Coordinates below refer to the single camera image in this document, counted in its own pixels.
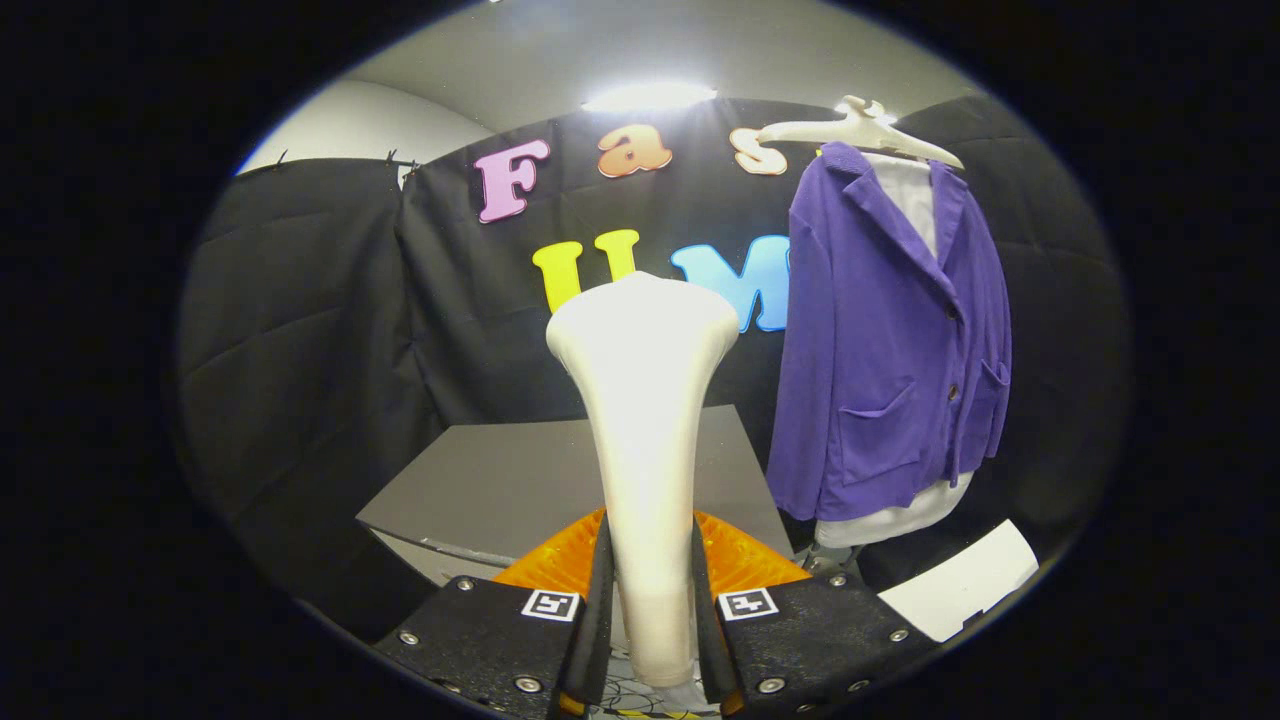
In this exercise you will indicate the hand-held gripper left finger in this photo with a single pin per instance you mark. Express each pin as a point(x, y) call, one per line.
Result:
point(598, 620)

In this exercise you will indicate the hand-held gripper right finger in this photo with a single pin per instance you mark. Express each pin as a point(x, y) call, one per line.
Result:
point(705, 630)

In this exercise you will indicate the white garment steamer head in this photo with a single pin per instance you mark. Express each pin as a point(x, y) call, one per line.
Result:
point(645, 400)

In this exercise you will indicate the purple jacket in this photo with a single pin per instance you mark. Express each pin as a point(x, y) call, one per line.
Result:
point(880, 350)

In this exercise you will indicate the white clothes hanger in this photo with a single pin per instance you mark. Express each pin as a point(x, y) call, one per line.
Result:
point(860, 128)

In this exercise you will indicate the grey cabinet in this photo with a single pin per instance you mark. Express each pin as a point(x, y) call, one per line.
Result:
point(500, 480)

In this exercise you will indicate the white floor board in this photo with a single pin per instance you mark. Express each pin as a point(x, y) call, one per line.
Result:
point(960, 585)

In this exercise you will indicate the black backdrop cloth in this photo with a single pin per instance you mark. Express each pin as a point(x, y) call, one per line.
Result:
point(300, 350)

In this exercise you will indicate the long ceiling light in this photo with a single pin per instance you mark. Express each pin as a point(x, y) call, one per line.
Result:
point(650, 95)

